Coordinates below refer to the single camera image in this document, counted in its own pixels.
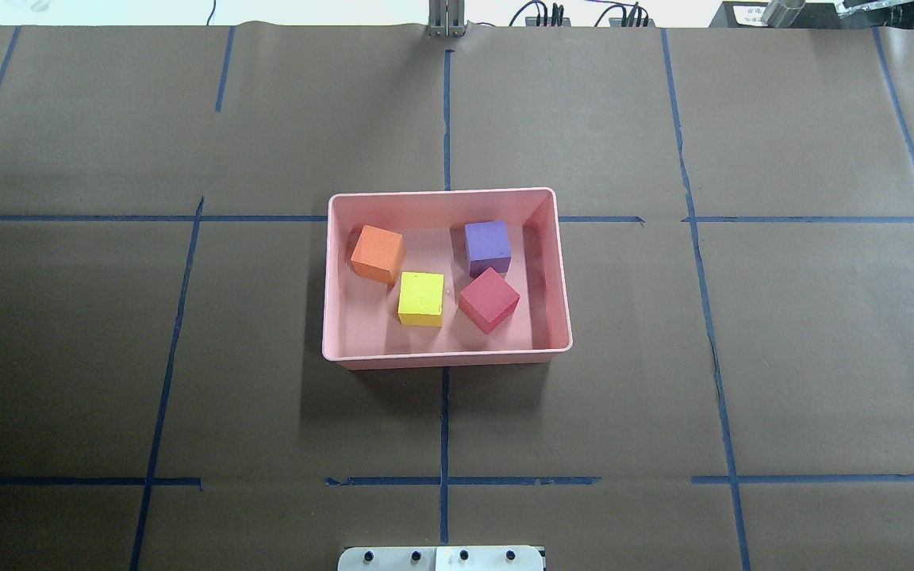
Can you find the red foam block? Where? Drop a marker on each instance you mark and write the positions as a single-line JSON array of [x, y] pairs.
[[488, 300]]

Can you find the yellow foam block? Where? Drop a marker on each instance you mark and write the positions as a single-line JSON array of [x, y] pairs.
[[421, 299]]

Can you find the purple foam block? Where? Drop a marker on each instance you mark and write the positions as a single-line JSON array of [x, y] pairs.
[[488, 246]]

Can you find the orange foam block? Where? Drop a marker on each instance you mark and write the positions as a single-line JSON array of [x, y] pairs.
[[378, 255]]

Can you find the pink plastic bin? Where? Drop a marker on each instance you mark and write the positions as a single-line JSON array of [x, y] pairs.
[[361, 327]]

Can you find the black box under cylinder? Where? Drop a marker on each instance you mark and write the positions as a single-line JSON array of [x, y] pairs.
[[745, 14]]

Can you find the silver metal cylinder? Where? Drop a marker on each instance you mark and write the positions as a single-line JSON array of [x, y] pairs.
[[781, 14]]

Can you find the aluminium frame post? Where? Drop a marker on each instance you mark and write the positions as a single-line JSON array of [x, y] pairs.
[[446, 18]]

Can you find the white pedestal column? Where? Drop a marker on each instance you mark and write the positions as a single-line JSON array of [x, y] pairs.
[[476, 557]]

